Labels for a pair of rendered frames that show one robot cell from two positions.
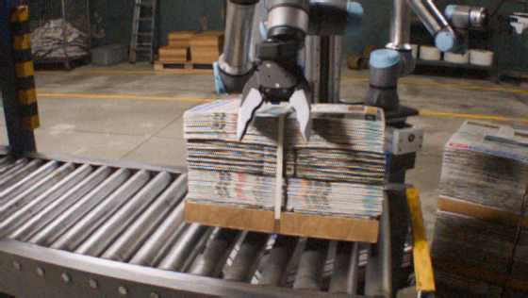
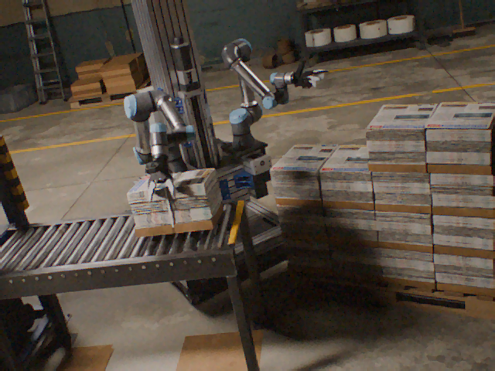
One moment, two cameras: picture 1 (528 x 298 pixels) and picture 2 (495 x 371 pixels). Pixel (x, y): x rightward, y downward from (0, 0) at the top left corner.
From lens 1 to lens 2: 1.82 m
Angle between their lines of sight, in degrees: 5
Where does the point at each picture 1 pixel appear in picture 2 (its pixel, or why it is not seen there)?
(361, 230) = (206, 225)
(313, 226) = (187, 227)
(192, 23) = (97, 49)
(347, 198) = (197, 213)
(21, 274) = (65, 280)
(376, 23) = (285, 13)
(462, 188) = (285, 191)
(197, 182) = (138, 219)
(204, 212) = (143, 231)
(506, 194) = (309, 190)
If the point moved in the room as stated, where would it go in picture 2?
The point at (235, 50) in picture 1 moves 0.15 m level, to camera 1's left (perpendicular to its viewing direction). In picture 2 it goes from (143, 141) to (117, 147)
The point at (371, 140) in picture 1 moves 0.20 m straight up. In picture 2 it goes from (199, 191) to (190, 151)
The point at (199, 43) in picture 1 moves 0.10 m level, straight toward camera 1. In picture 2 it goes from (111, 74) to (111, 75)
